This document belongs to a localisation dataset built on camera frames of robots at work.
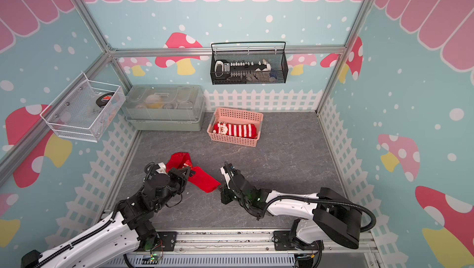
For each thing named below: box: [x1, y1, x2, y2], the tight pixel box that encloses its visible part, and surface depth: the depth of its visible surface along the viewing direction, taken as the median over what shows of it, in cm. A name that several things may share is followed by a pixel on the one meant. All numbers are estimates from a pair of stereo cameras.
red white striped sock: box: [212, 121, 258, 139], surface depth 108 cm
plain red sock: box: [187, 166, 221, 194], surface depth 80 cm
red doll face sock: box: [165, 151, 193, 173], surface depth 101 cm
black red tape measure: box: [95, 92, 115, 109], surface depth 79 cm
